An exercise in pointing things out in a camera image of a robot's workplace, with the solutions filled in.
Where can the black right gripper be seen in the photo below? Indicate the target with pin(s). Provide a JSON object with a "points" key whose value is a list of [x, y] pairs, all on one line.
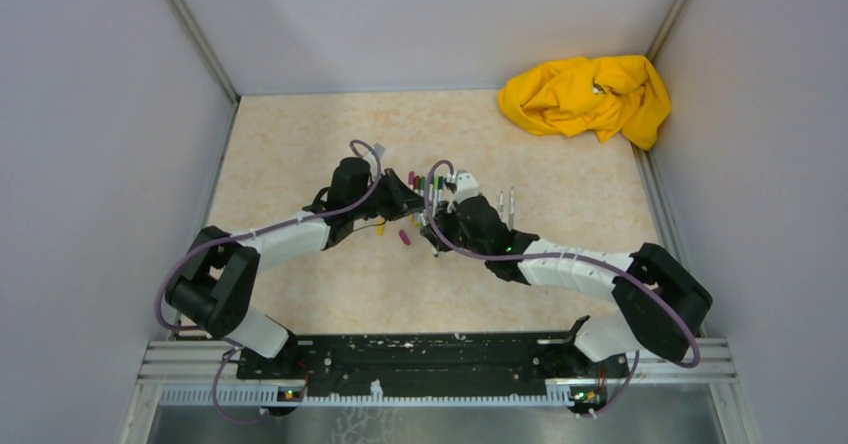
{"points": [[444, 216]]}

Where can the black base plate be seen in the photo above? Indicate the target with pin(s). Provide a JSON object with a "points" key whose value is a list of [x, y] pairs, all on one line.
{"points": [[431, 364]]}

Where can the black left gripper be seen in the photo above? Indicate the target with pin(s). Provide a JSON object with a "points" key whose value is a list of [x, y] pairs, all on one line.
{"points": [[400, 198]]}

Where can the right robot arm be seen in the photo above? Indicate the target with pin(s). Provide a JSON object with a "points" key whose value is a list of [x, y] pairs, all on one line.
{"points": [[660, 305]]}

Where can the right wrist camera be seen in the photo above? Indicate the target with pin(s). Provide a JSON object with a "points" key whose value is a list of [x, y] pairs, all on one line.
{"points": [[463, 185]]}

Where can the purple pen cap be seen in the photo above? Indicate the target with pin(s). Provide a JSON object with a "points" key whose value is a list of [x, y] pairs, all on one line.
{"points": [[404, 237]]}

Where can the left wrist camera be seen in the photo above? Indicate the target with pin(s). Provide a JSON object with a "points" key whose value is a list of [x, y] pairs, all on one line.
{"points": [[379, 150]]}

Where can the yellow cloth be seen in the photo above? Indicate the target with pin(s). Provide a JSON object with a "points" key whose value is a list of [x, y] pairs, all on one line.
{"points": [[607, 96]]}

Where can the aluminium frame rail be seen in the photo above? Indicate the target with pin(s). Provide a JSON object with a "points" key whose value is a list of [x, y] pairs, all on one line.
{"points": [[195, 371]]}

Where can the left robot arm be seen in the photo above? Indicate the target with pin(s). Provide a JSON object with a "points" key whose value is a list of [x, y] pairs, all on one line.
{"points": [[213, 283]]}

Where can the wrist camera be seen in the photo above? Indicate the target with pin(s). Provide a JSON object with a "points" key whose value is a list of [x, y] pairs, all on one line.
{"points": [[463, 185], [379, 150]]}

